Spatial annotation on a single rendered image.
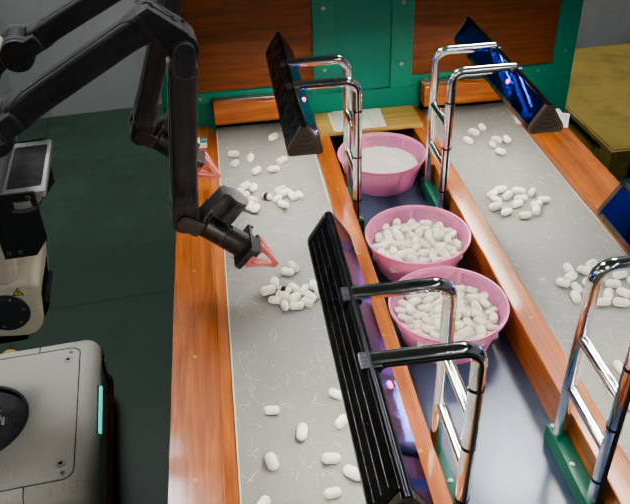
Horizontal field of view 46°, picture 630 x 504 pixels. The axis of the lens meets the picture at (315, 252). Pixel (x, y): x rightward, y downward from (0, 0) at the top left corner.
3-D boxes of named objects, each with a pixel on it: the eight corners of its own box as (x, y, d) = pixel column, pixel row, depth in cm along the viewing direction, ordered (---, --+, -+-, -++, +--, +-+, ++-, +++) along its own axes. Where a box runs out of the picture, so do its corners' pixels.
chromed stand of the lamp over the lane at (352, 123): (296, 239, 206) (287, 85, 180) (288, 201, 222) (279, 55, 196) (364, 232, 207) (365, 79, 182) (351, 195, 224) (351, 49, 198)
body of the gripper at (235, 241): (255, 226, 173) (229, 211, 170) (258, 251, 165) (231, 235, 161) (239, 246, 175) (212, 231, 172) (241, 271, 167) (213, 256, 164)
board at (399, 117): (320, 137, 236) (320, 133, 235) (314, 116, 248) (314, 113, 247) (423, 127, 239) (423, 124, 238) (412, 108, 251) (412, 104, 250)
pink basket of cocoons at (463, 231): (402, 308, 180) (403, 276, 175) (345, 253, 200) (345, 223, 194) (489, 273, 191) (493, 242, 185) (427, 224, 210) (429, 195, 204)
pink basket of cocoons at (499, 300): (402, 382, 160) (403, 349, 155) (376, 304, 182) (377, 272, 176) (522, 367, 163) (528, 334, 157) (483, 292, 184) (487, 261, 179)
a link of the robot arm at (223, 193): (170, 204, 165) (174, 227, 158) (200, 165, 161) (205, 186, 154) (215, 227, 171) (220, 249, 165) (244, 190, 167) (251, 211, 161)
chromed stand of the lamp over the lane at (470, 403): (361, 558, 127) (362, 367, 101) (342, 464, 143) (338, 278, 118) (470, 542, 129) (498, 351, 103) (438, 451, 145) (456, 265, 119)
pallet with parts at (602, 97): (777, 159, 367) (803, 90, 346) (610, 184, 353) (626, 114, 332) (630, 63, 472) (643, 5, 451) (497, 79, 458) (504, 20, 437)
